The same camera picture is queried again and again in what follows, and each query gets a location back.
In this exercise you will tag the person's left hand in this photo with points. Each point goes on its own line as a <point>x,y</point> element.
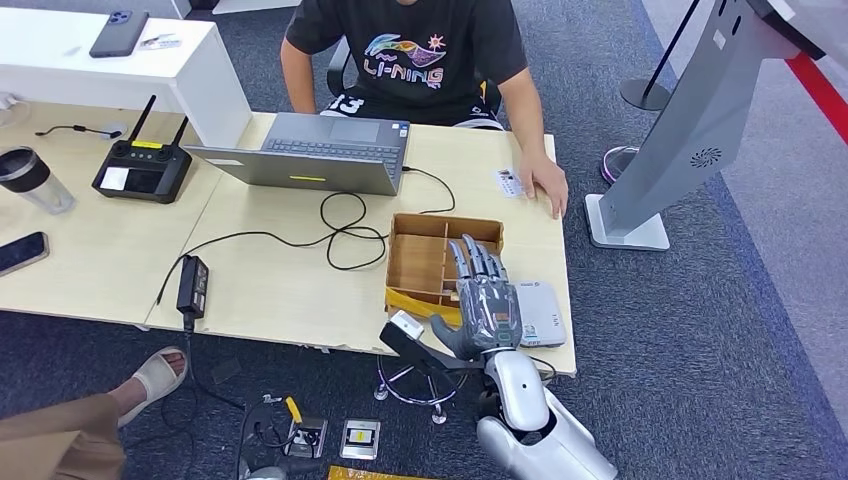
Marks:
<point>546,179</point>

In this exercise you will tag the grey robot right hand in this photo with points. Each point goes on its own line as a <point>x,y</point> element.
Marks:
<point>490,311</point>

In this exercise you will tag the white ID card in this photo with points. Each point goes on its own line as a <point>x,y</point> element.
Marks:
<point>507,183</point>

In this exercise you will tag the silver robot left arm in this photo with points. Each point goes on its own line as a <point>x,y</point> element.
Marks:
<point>265,474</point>

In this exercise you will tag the person's right forearm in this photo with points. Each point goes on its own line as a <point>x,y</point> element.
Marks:
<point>298,79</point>

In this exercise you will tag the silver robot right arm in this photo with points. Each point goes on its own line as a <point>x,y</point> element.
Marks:
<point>530,411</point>

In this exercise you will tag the person's left forearm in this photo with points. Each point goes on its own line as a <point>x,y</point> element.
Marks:
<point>526,112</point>

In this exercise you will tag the white card reader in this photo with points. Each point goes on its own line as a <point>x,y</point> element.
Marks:
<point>544,314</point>

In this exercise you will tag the seated person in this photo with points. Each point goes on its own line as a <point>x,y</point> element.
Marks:
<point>404,40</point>

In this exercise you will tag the small card with keys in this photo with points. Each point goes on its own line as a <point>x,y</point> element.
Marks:
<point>160,42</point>

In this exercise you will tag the person's leg with sandal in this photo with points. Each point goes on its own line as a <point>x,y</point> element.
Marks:
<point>60,434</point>

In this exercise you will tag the round chrome base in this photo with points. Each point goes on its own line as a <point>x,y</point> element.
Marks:
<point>613,165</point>

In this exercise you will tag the wooden divided box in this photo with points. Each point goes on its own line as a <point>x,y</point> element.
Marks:
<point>416,262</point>

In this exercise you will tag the chrome stool base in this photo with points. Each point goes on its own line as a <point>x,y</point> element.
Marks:
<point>404,387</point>

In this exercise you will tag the grey kiosk stand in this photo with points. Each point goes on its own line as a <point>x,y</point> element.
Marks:
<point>694,119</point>

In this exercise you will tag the metal floor socket yellow label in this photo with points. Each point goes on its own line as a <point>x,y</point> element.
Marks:
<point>360,438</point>

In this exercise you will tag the yellow flat package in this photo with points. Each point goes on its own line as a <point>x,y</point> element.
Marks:
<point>364,474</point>

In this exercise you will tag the yellow plug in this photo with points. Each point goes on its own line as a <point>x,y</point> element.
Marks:
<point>293,410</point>

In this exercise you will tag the open metal floor socket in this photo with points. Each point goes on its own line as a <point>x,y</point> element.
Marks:
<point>311,440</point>

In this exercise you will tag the grey laptop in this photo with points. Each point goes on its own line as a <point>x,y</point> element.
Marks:
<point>311,169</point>

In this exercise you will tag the dark floor plate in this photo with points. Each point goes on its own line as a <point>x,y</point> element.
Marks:
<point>226,370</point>

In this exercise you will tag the red barrier belt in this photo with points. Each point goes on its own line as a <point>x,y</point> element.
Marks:
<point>820,91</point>

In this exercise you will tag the black power adapter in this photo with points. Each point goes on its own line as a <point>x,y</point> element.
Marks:
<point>193,285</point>

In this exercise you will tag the black remote controller with antennas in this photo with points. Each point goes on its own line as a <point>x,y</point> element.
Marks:
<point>142,176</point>

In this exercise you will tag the dark grey smartphone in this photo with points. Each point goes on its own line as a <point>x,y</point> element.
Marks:
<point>118,33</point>

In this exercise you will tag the black smartphone with tan case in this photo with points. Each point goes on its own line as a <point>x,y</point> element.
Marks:
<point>22,252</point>

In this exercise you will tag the white counter block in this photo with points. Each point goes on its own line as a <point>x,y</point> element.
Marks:
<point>79,73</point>

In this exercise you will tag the clear tumbler with black lid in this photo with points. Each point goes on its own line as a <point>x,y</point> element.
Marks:
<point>30,176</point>

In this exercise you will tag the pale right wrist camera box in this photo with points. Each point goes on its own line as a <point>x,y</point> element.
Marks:
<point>405,326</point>

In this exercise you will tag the black stanchion post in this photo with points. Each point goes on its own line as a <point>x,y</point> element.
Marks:
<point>644,96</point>

